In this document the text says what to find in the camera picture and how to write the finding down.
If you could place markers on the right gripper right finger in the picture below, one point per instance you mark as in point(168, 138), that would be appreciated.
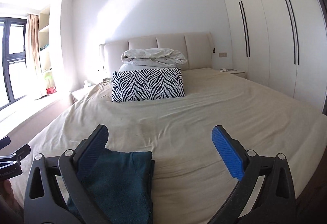
point(264, 192)

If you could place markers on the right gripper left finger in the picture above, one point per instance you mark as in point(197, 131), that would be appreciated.
point(44, 203)

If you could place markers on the dark teal knit sweater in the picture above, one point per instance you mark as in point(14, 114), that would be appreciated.
point(120, 184)

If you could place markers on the person's left hand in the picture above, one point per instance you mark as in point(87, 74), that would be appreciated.
point(8, 195)

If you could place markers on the beige bed sheet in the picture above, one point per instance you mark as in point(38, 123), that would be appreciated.
point(190, 180)

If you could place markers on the red box on sill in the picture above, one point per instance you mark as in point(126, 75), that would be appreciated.
point(51, 90)

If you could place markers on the white bedside table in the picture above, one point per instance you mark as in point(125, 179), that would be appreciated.
point(239, 73)
point(80, 93)

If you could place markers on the right white bedside table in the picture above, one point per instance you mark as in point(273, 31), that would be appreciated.
point(239, 73)

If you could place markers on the black framed window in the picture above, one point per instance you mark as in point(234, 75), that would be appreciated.
point(13, 60)

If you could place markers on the zebra print pillow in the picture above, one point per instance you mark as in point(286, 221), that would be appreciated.
point(147, 84)

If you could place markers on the beige curtain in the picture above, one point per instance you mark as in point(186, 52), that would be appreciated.
point(32, 44)

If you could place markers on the beige padded headboard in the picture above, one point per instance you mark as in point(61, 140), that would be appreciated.
point(197, 48)

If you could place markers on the crumpled white duvet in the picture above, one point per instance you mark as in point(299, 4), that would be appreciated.
point(151, 58)

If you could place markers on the wall power socket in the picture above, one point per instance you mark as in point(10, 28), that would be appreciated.
point(222, 55)

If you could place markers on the wall shelf niche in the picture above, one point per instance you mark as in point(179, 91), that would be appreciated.
point(44, 46)

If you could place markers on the white wardrobe with black handles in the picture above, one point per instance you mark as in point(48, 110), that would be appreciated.
point(281, 44)

